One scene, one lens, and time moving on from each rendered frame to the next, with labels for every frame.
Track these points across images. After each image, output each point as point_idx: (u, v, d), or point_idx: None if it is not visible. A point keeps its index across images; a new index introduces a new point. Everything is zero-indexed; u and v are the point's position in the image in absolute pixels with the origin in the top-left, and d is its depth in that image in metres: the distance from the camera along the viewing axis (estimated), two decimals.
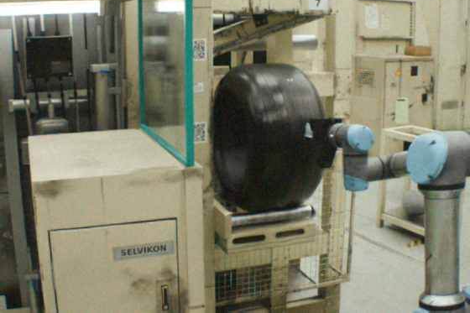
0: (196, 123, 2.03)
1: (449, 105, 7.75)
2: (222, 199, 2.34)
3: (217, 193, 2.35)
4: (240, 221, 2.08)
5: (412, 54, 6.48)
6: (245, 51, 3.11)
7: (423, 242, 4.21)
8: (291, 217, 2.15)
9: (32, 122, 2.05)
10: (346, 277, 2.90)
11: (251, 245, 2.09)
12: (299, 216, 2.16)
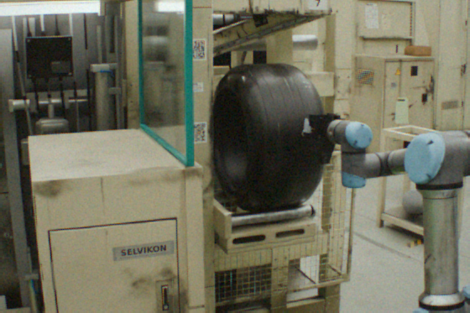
0: (196, 123, 2.03)
1: (449, 105, 7.75)
2: None
3: None
4: None
5: (412, 54, 6.48)
6: (245, 51, 3.11)
7: (423, 242, 4.21)
8: None
9: (32, 122, 2.05)
10: (346, 277, 2.90)
11: (251, 245, 2.09)
12: None
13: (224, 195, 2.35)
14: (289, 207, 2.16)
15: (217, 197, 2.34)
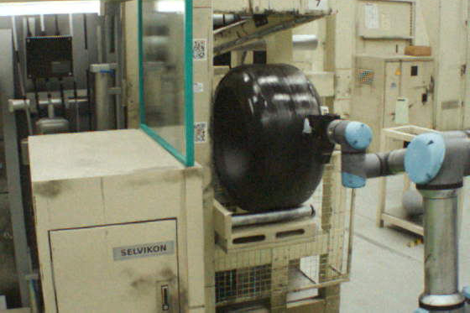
0: (196, 123, 2.03)
1: (449, 105, 7.75)
2: None
3: (218, 202, 2.35)
4: None
5: (412, 54, 6.48)
6: (245, 51, 3.11)
7: (423, 242, 4.21)
8: None
9: (32, 122, 2.05)
10: (346, 277, 2.90)
11: (251, 245, 2.09)
12: None
13: (223, 192, 2.36)
14: (287, 207, 2.17)
15: (216, 194, 2.34)
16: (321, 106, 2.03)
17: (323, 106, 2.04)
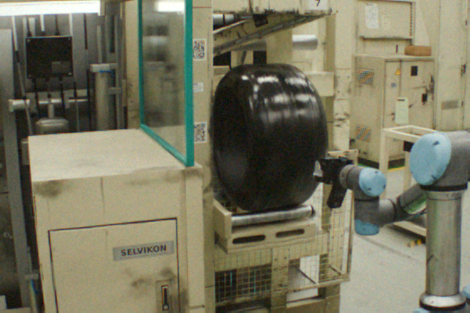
0: (196, 123, 2.03)
1: (449, 105, 7.75)
2: (221, 192, 2.36)
3: None
4: (237, 213, 2.09)
5: (412, 54, 6.48)
6: (245, 51, 3.11)
7: (423, 242, 4.21)
8: (290, 209, 2.15)
9: (32, 122, 2.05)
10: (346, 277, 2.90)
11: (251, 245, 2.09)
12: (298, 208, 2.16)
13: (223, 202, 2.37)
14: (290, 217, 2.15)
15: None
16: None
17: None
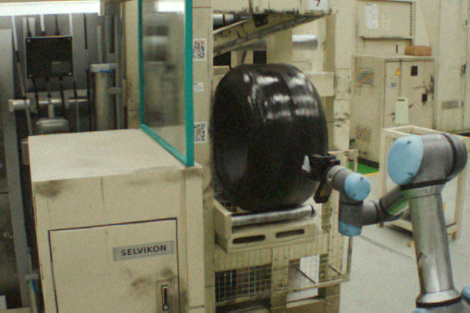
0: (196, 123, 2.03)
1: (449, 105, 7.75)
2: (222, 200, 2.35)
3: (217, 193, 2.35)
4: (240, 221, 2.08)
5: (412, 54, 6.48)
6: (245, 51, 3.11)
7: None
8: (291, 217, 2.15)
9: (32, 122, 2.05)
10: (346, 277, 2.90)
11: (251, 245, 2.09)
12: (299, 216, 2.16)
13: None
14: None
15: None
16: (317, 188, 2.10)
17: None
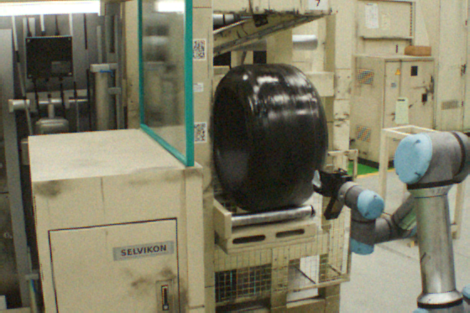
0: (196, 123, 2.03)
1: (449, 105, 7.75)
2: None
3: None
4: None
5: (412, 54, 6.48)
6: (245, 51, 3.11)
7: None
8: None
9: (32, 122, 2.05)
10: (346, 277, 2.90)
11: (251, 245, 2.09)
12: None
13: (224, 197, 2.35)
14: (290, 210, 2.15)
15: (217, 200, 2.34)
16: None
17: None
